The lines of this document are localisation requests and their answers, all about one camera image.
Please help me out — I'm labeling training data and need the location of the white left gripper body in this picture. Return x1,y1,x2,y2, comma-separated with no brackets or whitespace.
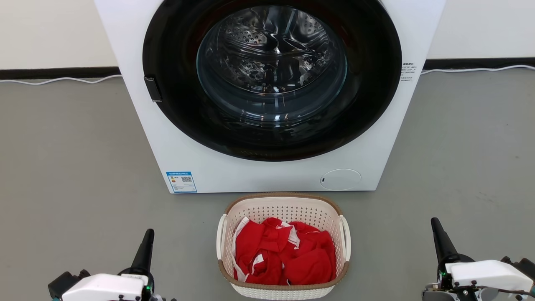
63,269,176,301

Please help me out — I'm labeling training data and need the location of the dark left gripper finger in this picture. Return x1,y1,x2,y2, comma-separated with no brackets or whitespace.
132,229,155,273

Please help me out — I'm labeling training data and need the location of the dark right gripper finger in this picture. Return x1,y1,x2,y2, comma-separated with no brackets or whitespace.
431,217,475,266

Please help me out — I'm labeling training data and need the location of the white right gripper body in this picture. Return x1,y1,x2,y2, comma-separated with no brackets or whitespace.
422,260,535,301

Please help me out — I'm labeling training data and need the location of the white perforated laundry basket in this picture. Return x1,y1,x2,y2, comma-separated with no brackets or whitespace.
216,192,352,300

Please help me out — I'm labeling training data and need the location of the red and white garment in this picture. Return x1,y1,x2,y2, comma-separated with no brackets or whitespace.
231,217,337,286

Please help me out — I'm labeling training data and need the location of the blue energy label sticker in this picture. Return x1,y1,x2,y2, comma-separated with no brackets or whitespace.
166,171,197,194

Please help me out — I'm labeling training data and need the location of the round white filter cover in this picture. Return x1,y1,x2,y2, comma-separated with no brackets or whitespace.
320,169,362,191

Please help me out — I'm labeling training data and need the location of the white front-load washing machine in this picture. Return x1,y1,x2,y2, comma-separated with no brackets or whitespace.
94,0,446,194

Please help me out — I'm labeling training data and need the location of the black round washer door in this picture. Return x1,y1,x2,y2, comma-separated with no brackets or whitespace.
142,0,403,162

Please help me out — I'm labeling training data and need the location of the small printed text sticker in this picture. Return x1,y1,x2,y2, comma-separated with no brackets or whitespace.
400,63,417,82

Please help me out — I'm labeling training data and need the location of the black baseboard strip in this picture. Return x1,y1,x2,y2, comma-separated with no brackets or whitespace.
424,58,535,70
0,67,121,80

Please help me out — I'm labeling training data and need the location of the steel washer drum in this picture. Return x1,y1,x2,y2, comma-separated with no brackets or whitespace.
196,5,348,122

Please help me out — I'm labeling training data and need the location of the black door handle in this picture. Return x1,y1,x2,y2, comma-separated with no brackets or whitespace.
144,76,162,102

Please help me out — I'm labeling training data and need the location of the thin white floor cable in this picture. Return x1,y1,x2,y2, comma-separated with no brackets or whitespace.
421,65,535,75
0,75,122,86

